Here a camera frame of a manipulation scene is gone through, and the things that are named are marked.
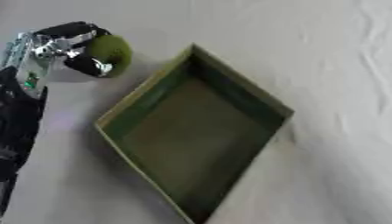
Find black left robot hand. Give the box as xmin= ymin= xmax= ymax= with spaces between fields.
xmin=31 ymin=20 xmax=116 ymax=79

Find green round toy fruit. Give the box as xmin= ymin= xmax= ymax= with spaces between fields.
xmin=84 ymin=34 xmax=135 ymax=79

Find cardboard box with green inside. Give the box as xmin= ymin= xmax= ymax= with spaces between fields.
xmin=93 ymin=43 xmax=296 ymax=224

